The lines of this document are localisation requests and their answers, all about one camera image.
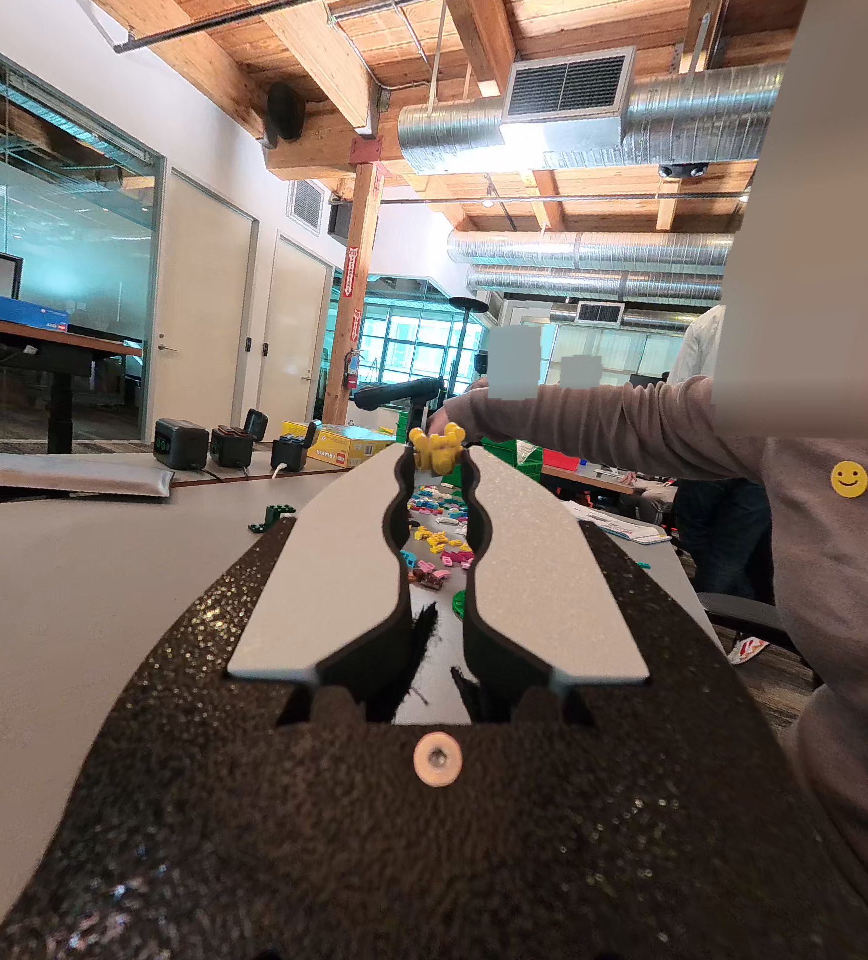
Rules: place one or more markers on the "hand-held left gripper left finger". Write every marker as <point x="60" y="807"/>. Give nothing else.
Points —
<point x="314" y="592"/>

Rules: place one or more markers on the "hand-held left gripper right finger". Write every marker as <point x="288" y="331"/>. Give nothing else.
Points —
<point x="546" y="592"/>

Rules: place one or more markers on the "small yellow toy brick assembly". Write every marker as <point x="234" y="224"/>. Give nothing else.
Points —
<point x="437" y="448"/>

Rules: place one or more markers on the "person's right forearm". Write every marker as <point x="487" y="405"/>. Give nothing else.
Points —
<point x="613" y="420"/>

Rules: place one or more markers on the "grey desk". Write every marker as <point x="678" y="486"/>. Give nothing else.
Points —
<point x="104" y="600"/>

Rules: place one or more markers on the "wooden office desk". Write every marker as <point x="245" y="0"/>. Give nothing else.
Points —
<point x="104" y="346"/>

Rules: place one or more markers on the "person's right hand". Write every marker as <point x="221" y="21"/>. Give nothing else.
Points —
<point x="440" y="418"/>

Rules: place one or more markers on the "red fire extinguisher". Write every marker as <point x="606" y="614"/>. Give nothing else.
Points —
<point x="352" y="371"/>

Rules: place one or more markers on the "yellow toy brick box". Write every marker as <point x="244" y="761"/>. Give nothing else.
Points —
<point x="351" y="446"/>

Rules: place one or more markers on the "dark green toy brick piece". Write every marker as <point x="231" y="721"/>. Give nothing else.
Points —
<point x="272" y="519"/>

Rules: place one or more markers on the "green round toy brick plate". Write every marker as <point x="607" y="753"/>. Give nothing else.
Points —
<point x="460" y="604"/>

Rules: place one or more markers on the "printed paper booklet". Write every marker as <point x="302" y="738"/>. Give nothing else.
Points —
<point x="613" y="523"/>

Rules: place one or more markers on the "beige door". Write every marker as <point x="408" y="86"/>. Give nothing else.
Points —
<point x="201" y="315"/>
<point x="295" y="337"/>

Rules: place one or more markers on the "black floor lamp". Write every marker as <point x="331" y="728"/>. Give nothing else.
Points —
<point x="470" y="304"/>

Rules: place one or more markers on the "black battery case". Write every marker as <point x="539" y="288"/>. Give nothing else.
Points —
<point x="235" y="446"/>
<point x="291" y="452"/>

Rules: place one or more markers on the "pile of colourful toy bricks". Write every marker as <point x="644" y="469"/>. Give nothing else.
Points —
<point x="434" y="536"/>

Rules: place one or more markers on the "green plastic bin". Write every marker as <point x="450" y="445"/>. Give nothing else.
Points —
<point x="509" y="454"/>

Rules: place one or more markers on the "red plastic bin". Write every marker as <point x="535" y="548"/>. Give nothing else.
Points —
<point x="561" y="460"/>

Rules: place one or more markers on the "black charger box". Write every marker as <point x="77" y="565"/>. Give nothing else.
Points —
<point x="181" y="444"/>

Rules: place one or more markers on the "silver padded bag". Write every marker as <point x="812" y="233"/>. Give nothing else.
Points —
<point x="66" y="472"/>

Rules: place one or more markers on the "black round speaker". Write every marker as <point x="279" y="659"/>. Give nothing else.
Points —
<point x="285" y="112"/>

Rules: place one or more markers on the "yellow smiley badge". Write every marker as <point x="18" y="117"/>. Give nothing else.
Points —
<point x="849" y="479"/>

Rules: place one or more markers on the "metal ceiling air vent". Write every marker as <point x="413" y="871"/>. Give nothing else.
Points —
<point x="569" y="82"/>

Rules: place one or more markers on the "blue cardboard box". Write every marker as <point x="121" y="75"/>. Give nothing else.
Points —
<point x="18" y="309"/>

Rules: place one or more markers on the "wooden post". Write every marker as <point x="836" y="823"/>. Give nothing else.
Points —
<point x="359" y="247"/>

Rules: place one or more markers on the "white wall vent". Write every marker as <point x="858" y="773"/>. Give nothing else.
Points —
<point x="306" y="206"/>

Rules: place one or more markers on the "large silver air duct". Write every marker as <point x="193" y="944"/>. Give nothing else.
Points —
<point x="703" y="105"/>

